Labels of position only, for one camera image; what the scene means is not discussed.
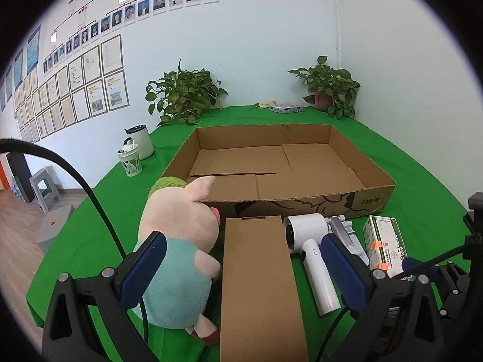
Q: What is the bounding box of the yellow packet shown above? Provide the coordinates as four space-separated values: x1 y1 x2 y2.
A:
255 100 277 110

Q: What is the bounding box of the grey plastic stool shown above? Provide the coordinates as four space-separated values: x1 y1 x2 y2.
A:
30 168 61 214

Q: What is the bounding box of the right potted green plant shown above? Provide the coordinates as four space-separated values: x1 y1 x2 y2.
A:
288 56 360 119

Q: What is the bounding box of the long narrow cardboard box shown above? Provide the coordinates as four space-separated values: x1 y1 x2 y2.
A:
219 216 309 361

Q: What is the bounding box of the pig plush toy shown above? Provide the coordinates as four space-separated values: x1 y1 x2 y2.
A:
135 176 221 347

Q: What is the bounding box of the white folding phone stand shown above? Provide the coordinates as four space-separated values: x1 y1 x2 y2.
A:
327 215 370 266

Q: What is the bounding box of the large shallow cardboard tray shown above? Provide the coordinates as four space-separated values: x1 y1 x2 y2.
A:
163 123 395 220

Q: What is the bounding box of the white kettle black lid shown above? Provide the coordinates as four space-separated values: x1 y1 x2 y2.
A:
124 124 155 160

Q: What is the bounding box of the white green medicine box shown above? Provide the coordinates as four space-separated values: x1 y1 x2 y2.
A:
363 215 407 278

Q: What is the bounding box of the potted green plant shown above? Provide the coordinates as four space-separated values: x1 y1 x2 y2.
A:
145 61 229 127
288 56 360 119

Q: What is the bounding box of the green table cloth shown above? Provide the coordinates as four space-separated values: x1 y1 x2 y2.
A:
26 106 469 361

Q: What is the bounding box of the white hair dryer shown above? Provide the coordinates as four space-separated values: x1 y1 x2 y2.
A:
283 213 341 316

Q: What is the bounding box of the black cable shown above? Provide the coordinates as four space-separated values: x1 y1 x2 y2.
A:
0 138 150 348

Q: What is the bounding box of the white green patterned cup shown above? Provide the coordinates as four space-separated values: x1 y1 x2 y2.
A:
117 145 142 176

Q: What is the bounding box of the grey low stool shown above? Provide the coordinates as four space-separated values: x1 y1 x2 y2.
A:
37 204 75 253

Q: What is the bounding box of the left potted green plant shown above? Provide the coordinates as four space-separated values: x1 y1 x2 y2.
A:
145 61 229 127

